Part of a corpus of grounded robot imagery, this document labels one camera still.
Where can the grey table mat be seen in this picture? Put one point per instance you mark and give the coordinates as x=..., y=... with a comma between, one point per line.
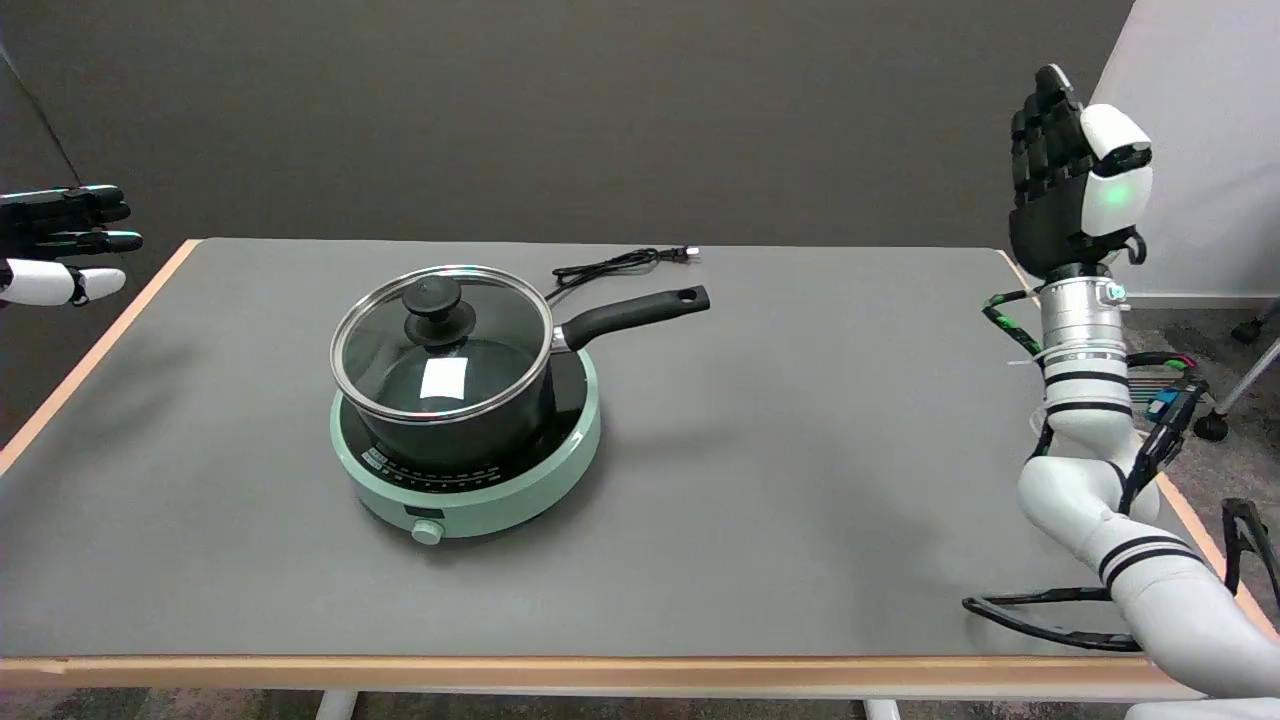
x=800, y=500

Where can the wheeled chair base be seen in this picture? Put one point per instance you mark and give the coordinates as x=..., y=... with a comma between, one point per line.
x=1240, y=390

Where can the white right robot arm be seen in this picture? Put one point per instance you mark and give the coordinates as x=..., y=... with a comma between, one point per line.
x=1085, y=330

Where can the white table leg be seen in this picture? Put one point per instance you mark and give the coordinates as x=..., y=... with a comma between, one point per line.
x=882, y=710
x=336, y=705

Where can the white partition panel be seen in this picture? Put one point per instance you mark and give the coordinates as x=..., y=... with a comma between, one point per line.
x=1220, y=100

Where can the glass pot lid black knob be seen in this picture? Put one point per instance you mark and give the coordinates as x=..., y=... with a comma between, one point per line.
x=495, y=312

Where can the green round induction cooker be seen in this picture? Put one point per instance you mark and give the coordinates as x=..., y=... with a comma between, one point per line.
x=500, y=510

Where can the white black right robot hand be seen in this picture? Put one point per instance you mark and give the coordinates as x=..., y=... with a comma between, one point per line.
x=1110, y=190

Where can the white zip tie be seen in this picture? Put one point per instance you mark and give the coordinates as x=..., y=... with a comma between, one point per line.
x=1025, y=359

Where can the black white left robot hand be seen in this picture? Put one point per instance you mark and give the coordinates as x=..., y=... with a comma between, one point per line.
x=40, y=283

